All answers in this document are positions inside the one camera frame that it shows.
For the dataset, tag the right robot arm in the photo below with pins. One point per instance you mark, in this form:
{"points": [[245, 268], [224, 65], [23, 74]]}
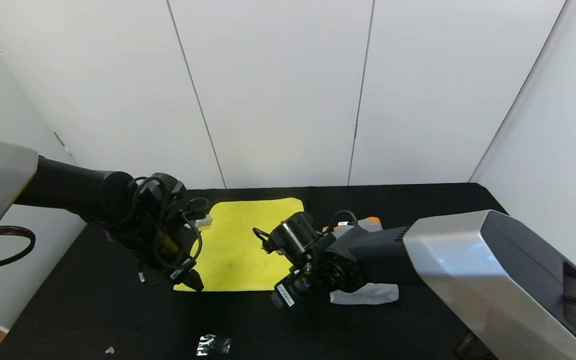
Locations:
{"points": [[468, 260]]}

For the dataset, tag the black table cloth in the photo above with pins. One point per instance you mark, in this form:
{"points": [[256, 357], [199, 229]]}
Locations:
{"points": [[93, 310]]}

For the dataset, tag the crumpled silver foil scrap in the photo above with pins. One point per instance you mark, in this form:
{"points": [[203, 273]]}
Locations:
{"points": [[214, 345]]}

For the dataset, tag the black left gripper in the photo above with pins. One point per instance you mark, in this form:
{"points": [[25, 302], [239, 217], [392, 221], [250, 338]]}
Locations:
{"points": [[180, 274]]}

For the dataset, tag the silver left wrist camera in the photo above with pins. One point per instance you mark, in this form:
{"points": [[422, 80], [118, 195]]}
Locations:
{"points": [[203, 223]]}

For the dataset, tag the grey towel with orange marks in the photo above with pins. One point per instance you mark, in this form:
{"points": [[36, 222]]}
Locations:
{"points": [[368, 294]]}

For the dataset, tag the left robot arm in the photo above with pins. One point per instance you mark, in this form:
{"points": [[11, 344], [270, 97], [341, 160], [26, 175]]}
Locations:
{"points": [[68, 185]]}

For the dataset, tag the yellow towel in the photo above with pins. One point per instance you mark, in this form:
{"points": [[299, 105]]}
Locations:
{"points": [[238, 240]]}

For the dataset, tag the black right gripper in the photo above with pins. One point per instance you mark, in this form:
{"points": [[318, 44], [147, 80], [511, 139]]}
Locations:
{"points": [[285, 294]]}

